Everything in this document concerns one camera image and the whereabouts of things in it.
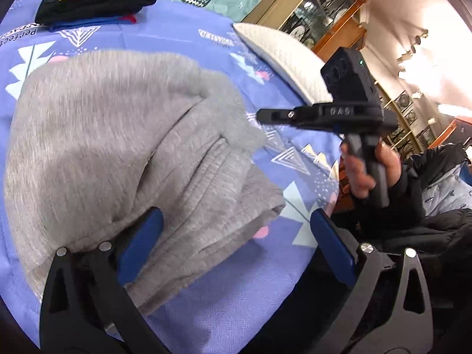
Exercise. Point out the purple patterned bed sheet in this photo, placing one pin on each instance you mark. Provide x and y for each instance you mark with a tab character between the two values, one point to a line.
224	309

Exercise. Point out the person's right hand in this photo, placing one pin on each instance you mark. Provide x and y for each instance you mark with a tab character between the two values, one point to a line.
361	183

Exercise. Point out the white shelf unit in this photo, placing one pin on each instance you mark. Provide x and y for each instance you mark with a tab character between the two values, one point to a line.
419	124

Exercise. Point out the wooden display cabinet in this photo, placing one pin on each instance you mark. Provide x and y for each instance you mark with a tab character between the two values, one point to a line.
321	25

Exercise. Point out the white ceiling spotlights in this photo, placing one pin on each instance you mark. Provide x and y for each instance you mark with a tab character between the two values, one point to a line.
415	44

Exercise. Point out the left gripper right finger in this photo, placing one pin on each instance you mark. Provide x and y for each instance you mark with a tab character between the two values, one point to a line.
386	308

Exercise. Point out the black jacket sleeve right forearm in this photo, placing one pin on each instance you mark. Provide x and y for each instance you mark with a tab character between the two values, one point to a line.
429	210

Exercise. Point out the folded blue red garment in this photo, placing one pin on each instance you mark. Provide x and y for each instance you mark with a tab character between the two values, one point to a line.
91	22

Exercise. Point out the white pillow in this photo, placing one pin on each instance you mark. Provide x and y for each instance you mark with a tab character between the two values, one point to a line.
295	63

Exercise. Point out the grey sweatpants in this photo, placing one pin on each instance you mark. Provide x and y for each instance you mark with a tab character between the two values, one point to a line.
100	138

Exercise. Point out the folded black garment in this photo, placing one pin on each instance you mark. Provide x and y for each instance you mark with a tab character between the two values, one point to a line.
56	11

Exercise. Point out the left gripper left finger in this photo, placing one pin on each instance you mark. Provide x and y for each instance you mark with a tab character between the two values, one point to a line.
85	307

